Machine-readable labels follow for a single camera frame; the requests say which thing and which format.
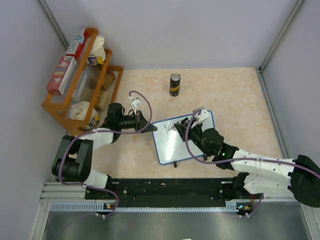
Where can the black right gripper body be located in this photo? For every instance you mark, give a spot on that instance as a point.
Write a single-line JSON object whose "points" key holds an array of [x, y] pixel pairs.
{"points": [[195, 133]]}

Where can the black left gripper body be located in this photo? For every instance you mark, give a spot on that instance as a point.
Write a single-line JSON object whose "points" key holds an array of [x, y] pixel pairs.
{"points": [[138, 120]]}

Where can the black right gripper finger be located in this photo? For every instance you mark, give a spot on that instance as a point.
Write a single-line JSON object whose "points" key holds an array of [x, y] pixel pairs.
{"points": [[186, 120], [181, 129]]}

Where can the blue framed whiteboard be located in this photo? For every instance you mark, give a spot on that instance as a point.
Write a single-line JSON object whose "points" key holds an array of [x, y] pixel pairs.
{"points": [[169, 146]]}

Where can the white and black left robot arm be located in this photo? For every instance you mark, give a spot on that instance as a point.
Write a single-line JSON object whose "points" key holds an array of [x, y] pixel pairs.
{"points": [[73, 161]]}

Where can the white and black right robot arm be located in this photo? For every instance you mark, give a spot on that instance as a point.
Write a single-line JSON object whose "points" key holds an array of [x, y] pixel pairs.
{"points": [[257, 174]]}

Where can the black Schweppes can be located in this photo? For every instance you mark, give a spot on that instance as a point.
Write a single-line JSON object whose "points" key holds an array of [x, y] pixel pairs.
{"points": [[174, 88]]}

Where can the tan wrapped soap block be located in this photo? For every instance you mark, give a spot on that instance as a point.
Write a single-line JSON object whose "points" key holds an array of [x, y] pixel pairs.
{"points": [[102, 101]]}

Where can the brown wrapped soap block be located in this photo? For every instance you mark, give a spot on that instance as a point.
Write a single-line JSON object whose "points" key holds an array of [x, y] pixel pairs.
{"points": [[108, 78]]}

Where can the white bag lower shelf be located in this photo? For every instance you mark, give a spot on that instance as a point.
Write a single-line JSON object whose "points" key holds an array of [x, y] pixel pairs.
{"points": [[79, 110]]}

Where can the orange wooden shelf rack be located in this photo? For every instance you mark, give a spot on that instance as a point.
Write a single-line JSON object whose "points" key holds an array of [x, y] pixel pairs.
{"points": [[58, 106]]}

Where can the clear plastic sheet pack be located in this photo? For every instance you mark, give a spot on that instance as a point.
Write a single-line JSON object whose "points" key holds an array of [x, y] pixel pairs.
{"points": [[87, 81]]}

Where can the white bag with cartoon label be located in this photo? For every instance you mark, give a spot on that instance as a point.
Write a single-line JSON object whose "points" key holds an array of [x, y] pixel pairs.
{"points": [[97, 53]]}

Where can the red and white foil box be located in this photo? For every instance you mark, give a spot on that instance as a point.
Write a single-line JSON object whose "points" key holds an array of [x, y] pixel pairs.
{"points": [[61, 75]]}

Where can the red and white wrap box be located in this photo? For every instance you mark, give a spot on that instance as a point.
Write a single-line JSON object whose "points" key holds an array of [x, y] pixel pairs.
{"points": [[77, 44]]}

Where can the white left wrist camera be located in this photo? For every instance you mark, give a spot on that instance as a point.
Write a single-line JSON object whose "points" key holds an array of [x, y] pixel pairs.
{"points": [[135, 102]]}

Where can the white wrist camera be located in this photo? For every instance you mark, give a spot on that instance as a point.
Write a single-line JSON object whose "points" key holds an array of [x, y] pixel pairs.
{"points": [[201, 114], [135, 102]]}

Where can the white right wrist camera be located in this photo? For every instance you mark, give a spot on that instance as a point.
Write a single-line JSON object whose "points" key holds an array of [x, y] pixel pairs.
{"points": [[201, 114]]}

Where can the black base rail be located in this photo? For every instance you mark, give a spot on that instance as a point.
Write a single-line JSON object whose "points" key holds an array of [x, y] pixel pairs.
{"points": [[177, 192]]}

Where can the grey slotted cable duct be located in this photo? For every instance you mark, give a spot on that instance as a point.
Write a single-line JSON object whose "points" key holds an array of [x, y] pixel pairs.
{"points": [[101, 207]]}

